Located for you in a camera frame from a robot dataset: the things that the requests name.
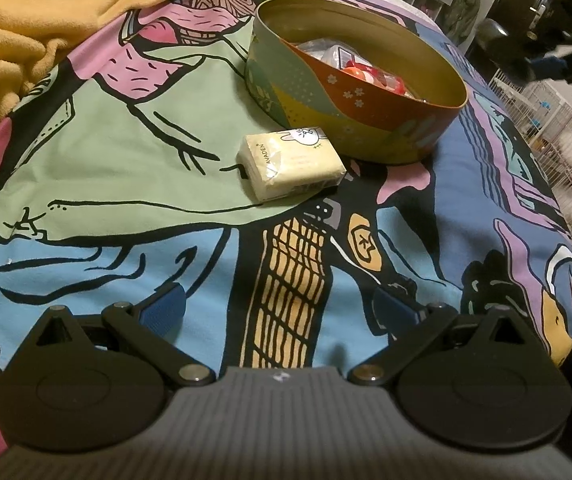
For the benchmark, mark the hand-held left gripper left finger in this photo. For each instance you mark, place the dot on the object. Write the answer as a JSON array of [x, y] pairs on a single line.
[[162, 310]]

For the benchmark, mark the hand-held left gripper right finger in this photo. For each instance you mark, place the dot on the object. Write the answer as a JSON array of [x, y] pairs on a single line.
[[396, 310]]

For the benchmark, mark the small red packet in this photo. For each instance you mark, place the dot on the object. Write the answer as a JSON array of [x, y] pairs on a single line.
[[396, 85]]

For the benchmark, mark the yellow tissue pack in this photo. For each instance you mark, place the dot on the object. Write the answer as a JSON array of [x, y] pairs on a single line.
[[291, 165]]

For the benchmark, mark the round patterned tin container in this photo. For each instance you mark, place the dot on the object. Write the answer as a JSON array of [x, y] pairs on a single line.
[[365, 125]]

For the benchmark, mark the orange packet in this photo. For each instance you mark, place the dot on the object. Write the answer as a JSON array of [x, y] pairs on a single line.
[[360, 71]]

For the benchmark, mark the crinkled clear plastic bag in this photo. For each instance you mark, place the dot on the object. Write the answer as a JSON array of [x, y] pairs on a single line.
[[318, 49]]

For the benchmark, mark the green jacket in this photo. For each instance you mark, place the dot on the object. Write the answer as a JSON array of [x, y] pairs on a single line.
[[460, 17]]

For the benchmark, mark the printed blanket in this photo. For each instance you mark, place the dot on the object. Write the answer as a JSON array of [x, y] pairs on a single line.
[[116, 170]]

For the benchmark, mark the yellow blanket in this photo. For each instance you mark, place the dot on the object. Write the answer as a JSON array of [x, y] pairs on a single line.
[[31, 25]]

